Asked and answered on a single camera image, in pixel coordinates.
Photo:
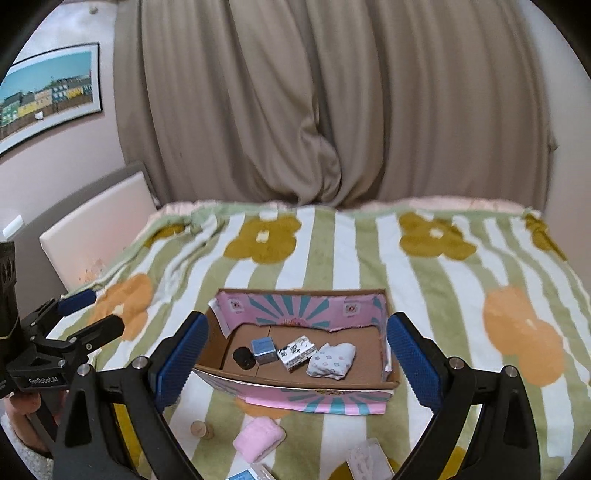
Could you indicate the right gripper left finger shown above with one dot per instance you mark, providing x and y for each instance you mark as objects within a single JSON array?
[{"x": 89, "y": 442}]

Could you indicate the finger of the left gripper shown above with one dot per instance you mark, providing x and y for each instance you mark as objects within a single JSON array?
[
  {"x": 49, "y": 314},
  {"x": 95, "y": 336}
]

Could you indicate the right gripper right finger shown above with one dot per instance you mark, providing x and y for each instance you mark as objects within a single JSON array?
[{"x": 504, "y": 444}]

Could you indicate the round beige jar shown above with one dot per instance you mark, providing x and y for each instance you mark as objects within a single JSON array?
[{"x": 201, "y": 430}]

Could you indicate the black cosmetic jar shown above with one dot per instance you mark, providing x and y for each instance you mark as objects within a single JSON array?
[{"x": 244, "y": 358}]

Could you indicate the white blue barcode box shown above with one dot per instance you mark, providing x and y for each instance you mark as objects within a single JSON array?
[{"x": 253, "y": 472}]

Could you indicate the white patterned sock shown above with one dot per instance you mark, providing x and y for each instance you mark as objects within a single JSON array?
[{"x": 332, "y": 362}]

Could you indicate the small blue box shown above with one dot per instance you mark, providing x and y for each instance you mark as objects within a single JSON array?
[{"x": 263, "y": 350}]

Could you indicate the black white printed box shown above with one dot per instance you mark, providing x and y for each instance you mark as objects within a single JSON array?
[{"x": 296, "y": 352}]

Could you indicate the person's left hand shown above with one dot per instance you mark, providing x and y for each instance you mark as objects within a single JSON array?
[{"x": 18, "y": 408}]

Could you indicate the white padded headboard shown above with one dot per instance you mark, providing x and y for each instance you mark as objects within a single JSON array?
[{"x": 67, "y": 245}]

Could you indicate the clear plastic case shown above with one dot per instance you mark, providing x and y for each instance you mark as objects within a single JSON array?
[{"x": 368, "y": 461}]

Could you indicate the pink rolled sock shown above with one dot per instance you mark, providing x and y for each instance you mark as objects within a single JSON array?
[{"x": 258, "y": 438}]

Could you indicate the pink teal cardboard box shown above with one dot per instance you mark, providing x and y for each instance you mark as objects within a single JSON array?
[{"x": 237, "y": 316}]

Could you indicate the framed houses picture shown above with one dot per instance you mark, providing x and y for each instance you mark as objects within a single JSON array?
[{"x": 47, "y": 90}]

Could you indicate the beige curtain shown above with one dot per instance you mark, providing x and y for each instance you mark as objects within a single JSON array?
[{"x": 332, "y": 102}]

